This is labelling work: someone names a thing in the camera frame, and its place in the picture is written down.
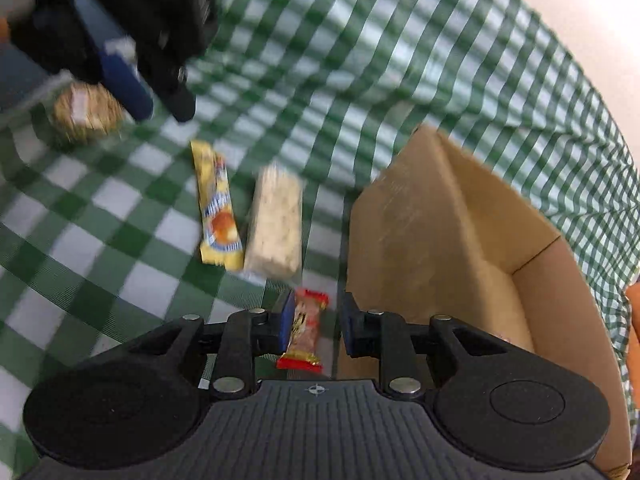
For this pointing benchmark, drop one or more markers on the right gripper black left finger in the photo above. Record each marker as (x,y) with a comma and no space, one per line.
(245,336)

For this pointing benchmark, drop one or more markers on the round grain cake in wrapper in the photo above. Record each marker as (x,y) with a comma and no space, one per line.
(86,112)

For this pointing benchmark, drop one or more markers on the green white checkered cloth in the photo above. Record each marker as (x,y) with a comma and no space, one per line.
(99,242)

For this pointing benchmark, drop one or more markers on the brown cardboard box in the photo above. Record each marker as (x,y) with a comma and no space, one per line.
(437,233)

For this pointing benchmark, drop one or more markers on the blue sofa cushion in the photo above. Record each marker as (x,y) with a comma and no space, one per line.
(23,81)

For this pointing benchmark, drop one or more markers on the small red candy wrapper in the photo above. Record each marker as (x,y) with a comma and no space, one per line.
(301,350)

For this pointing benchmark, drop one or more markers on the yellow snack bar wrapper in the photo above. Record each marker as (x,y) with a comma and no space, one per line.
(221,243)

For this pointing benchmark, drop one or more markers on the white rice bar in wrapper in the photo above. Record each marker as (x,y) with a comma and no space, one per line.
(274,242)

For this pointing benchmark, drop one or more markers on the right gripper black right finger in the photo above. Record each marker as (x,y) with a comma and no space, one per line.
(385,337)

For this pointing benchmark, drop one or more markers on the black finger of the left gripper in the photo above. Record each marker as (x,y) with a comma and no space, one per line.
(169,84)
(116,53)

